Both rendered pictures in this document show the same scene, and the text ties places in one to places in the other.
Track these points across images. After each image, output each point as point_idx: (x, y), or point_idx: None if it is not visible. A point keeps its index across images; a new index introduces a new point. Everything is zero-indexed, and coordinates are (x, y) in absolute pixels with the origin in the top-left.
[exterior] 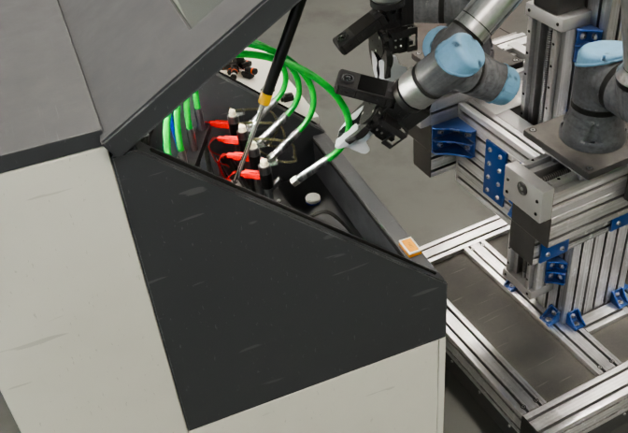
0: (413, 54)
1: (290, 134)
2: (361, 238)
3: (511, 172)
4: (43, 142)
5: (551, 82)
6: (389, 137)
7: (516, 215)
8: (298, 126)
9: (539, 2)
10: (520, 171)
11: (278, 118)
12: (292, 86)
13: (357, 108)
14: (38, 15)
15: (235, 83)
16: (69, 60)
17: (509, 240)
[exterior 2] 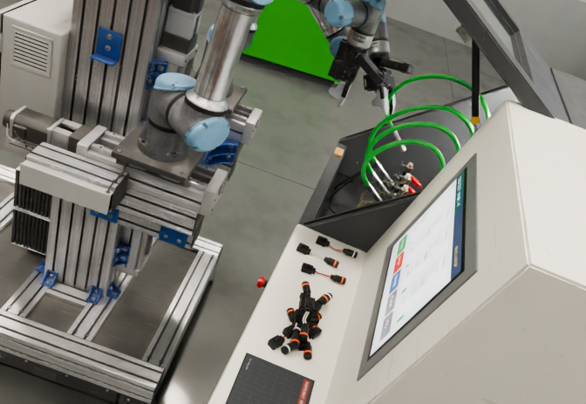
0: (187, 176)
1: (381, 165)
2: (394, 123)
3: (255, 123)
4: (574, 76)
5: None
6: None
7: (236, 154)
8: (376, 160)
9: (190, 48)
10: (254, 118)
11: (378, 176)
12: (282, 259)
13: (383, 92)
14: (585, 123)
15: (392, 198)
16: (564, 92)
17: (229, 176)
